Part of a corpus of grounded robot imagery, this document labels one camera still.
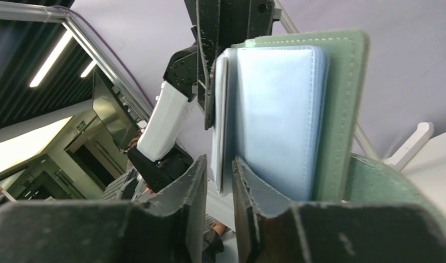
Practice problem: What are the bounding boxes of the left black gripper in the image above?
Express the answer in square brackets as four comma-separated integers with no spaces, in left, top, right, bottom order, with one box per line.
[184,1,281,130]

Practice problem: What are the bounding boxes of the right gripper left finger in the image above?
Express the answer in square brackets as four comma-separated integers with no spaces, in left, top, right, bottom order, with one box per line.
[0,155,207,262]

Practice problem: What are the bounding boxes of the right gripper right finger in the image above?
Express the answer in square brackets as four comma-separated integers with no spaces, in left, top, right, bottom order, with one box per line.
[232,156,446,262]

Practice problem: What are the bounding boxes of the white black-stripe card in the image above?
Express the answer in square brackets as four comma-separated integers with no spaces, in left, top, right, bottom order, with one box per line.
[210,49,233,197]

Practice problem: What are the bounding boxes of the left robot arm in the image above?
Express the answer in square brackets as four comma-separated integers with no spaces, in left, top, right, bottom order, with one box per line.
[128,1,282,193]

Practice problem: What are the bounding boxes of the white clothes rack pole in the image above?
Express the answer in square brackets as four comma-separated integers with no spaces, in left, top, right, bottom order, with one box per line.
[278,1,417,158]

